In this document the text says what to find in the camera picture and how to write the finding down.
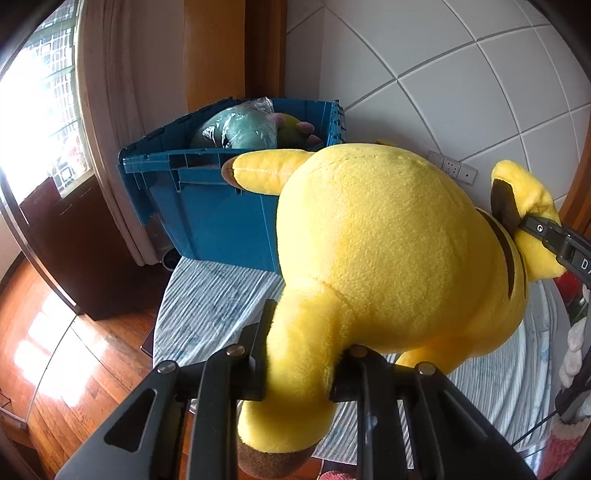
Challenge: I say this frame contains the green plush toy pink paws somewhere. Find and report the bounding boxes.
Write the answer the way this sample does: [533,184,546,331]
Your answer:
[275,114,324,151]

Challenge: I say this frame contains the black cable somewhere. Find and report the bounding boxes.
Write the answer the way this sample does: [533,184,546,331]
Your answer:
[510,408,561,448]

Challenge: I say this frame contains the teal plush toy in bag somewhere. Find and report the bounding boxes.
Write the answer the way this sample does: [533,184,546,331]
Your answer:
[189,97,280,150]

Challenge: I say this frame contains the red cloth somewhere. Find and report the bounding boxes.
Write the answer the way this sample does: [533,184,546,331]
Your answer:
[553,270,591,308]

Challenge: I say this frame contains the yellow plush toy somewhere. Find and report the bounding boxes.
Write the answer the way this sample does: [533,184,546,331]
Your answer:
[221,137,567,479]

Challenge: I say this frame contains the window with metal grille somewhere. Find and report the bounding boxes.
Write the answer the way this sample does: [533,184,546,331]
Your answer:
[0,0,95,200]

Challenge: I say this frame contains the blue plastic crate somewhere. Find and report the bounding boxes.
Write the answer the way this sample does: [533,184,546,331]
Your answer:
[117,97,348,276]

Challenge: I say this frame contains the grey plush toy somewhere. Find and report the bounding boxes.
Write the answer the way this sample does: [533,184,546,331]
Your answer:
[558,320,591,384]

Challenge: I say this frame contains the dark wooden cabinet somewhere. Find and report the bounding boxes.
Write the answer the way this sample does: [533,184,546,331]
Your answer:
[18,175,155,322]

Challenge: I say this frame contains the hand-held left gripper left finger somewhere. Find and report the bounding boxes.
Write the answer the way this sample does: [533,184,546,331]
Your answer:
[60,299,278,480]

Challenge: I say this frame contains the white curtain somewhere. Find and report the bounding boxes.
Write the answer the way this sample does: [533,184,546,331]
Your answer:
[76,0,197,267]

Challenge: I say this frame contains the pink knitted cloth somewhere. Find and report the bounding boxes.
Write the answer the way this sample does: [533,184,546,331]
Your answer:
[538,418,591,480]

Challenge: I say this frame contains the wooden door panel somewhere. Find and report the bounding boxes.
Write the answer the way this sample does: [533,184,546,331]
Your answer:
[182,0,288,118]

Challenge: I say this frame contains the striped blue white blanket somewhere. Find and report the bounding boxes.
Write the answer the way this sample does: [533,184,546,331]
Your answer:
[152,256,562,467]

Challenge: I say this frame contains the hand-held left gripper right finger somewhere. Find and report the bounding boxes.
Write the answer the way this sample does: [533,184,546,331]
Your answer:
[329,345,537,480]

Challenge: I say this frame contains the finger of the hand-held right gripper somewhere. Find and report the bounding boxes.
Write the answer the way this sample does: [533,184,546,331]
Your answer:
[516,215,578,265]

